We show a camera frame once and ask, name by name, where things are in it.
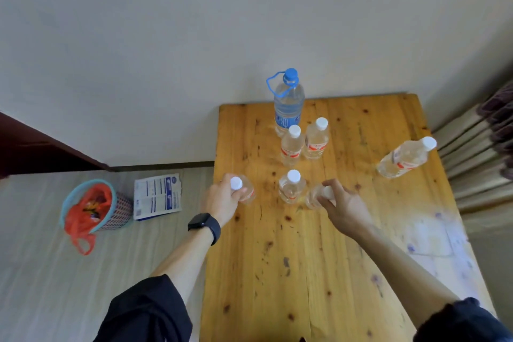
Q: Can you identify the person's left forearm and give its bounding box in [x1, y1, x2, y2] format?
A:
[150, 225, 215, 305]

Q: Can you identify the person's black left sleeve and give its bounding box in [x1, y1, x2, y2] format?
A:
[92, 273, 194, 342]

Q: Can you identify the person's right hand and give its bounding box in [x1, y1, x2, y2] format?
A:
[320, 178, 376, 239]

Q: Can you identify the person's left hand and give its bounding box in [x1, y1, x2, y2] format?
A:
[200, 172, 248, 228]

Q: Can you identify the white blue printed packet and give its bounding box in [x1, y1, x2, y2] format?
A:
[133, 172, 183, 221]

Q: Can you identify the dark red door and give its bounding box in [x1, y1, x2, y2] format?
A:
[0, 111, 111, 178]

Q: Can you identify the person's black sleeve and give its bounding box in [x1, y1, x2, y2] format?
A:
[413, 297, 513, 342]
[92, 273, 194, 342]

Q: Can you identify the large blue handle water bottle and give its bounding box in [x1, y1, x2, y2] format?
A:
[266, 68, 305, 138]

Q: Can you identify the person's right forearm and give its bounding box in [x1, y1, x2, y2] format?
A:
[354, 225, 462, 329]

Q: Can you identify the wooden table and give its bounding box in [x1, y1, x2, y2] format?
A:
[199, 93, 498, 342]

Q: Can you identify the cream and purple curtain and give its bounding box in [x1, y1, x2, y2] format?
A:
[432, 81, 513, 234]

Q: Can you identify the black smartwatch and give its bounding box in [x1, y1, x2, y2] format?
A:
[187, 212, 222, 246]

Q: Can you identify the person's black right sleeve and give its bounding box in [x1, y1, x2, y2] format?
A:
[413, 297, 513, 342]

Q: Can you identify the blue rim woven basket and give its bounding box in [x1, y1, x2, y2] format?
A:
[59, 179, 134, 234]

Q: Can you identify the red plastic bag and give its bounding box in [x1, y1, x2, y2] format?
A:
[64, 183, 113, 257]

